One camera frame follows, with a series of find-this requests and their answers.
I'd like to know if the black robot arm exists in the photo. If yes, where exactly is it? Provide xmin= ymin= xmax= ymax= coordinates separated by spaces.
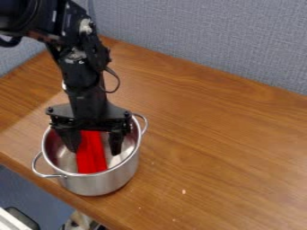
xmin=0 ymin=0 xmax=132 ymax=155

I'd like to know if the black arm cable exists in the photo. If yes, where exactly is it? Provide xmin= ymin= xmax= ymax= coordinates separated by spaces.
xmin=100 ymin=66 xmax=123 ymax=94

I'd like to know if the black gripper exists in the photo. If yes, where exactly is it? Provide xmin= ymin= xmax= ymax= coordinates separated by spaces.
xmin=45 ymin=88 xmax=132 ymax=155

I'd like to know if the stainless steel pot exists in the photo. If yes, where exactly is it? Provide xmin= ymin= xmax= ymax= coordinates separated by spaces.
xmin=31 ymin=113 xmax=148 ymax=197

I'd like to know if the red ridged block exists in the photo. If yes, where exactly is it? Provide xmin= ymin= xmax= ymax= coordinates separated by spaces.
xmin=76 ymin=130 xmax=108 ymax=173

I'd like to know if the white object under table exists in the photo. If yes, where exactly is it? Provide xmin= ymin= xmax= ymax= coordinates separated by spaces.
xmin=61 ymin=211 xmax=100 ymax=230

